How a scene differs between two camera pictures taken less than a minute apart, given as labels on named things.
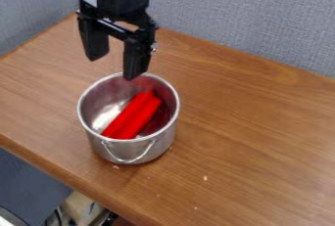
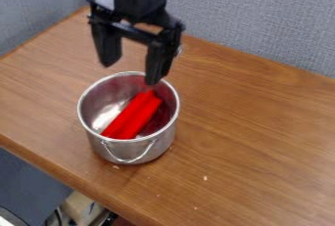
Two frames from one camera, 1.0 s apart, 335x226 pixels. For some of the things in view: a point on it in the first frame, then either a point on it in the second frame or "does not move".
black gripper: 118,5 -> 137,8
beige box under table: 81,209 does not move
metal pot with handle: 101,102 does not move
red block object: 134,116 does not move
